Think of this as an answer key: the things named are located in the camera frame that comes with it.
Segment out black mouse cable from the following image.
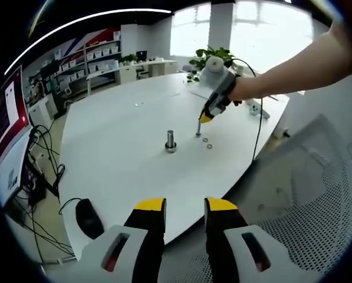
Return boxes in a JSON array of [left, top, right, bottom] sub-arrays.
[[59, 197, 84, 215]]

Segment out black computer mouse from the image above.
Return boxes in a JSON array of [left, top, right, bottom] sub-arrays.
[[75, 198, 104, 240]]

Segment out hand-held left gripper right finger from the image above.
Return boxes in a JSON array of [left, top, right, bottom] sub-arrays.
[[204, 196, 296, 283]]

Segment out small dark desk items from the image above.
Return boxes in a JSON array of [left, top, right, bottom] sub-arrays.
[[186, 70, 200, 85]]

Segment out white ceiling light strip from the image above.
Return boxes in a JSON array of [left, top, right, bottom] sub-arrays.
[[4, 8, 172, 76]]

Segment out long white office desk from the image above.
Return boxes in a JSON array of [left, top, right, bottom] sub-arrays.
[[85, 58, 178, 89]]

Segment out large black screen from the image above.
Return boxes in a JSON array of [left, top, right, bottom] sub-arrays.
[[41, 60, 58, 76]]

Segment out white mesh office chair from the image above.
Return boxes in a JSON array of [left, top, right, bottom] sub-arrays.
[[163, 114, 352, 283]]

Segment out large bright window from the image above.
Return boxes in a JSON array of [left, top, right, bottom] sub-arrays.
[[169, 0, 315, 77]]

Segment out person's right hand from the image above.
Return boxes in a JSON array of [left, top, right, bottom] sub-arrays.
[[230, 75, 265, 106]]

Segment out bundle of black cables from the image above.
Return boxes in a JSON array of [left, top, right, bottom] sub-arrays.
[[25, 125, 76, 263]]

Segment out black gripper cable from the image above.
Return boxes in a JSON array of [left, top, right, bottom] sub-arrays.
[[230, 58, 265, 162]]

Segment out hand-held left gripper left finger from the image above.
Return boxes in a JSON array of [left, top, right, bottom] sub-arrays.
[[78, 196, 167, 283]]

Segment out thick metal threaded stud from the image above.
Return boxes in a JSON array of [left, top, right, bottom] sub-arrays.
[[164, 129, 178, 153]]

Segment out small white side desk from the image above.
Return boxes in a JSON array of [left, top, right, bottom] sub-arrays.
[[0, 129, 34, 207]]

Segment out white paper sheet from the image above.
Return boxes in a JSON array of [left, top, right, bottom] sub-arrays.
[[190, 88, 212, 100]]

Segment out white low cabinet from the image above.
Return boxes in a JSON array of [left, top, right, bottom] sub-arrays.
[[28, 97, 58, 124]]

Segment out computer monitor with red screen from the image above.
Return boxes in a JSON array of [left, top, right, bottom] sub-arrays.
[[0, 66, 32, 160]]

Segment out shelving unit with white bins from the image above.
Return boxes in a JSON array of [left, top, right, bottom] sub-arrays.
[[50, 29, 122, 86]]

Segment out green potted plant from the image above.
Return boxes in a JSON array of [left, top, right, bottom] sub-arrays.
[[189, 46, 237, 74]]

